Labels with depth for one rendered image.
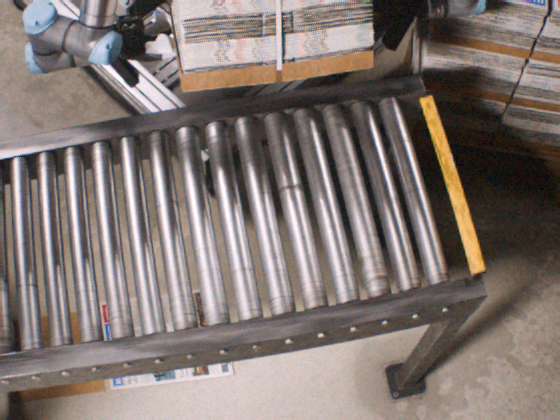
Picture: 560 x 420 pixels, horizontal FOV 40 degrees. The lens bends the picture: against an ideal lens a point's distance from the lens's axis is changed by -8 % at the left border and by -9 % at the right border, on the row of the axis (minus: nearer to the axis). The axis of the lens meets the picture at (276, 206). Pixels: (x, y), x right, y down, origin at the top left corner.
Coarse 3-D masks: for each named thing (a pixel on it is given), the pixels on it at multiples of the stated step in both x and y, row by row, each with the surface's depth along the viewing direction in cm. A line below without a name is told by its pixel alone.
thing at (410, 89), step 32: (256, 96) 180; (288, 96) 180; (320, 96) 180; (352, 96) 180; (384, 96) 181; (416, 96) 183; (96, 128) 175; (128, 128) 176; (160, 128) 176; (320, 128) 188; (0, 160) 172; (32, 160) 175
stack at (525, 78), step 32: (512, 0) 192; (544, 0) 192; (416, 32) 252; (448, 32) 207; (480, 32) 205; (512, 32) 202; (544, 32) 201; (416, 64) 244; (448, 64) 220; (480, 64) 217; (512, 64) 214; (544, 64) 212; (448, 96) 235; (544, 96) 226; (416, 128) 254; (480, 128) 247; (512, 128) 243; (544, 128) 241; (480, 160) 264; (512, 160) 264; (544, 160) 259
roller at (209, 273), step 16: (192, 128) 176; (192, 144) 174; (192, 160) 172; (192, 176) 171; (192, 192) 169; (192, 208) 168; (208, 208) 169; (192, 224) 167; (208, 224) 167; (192, 240) 166; (208, 240) 165; (208, 256) 163; (208, 272) 162; (208, 288) 160; (224, 288) 162; (208, 304) 159; (224, 304) 160; (208, 320) 158; (224, 320) 158
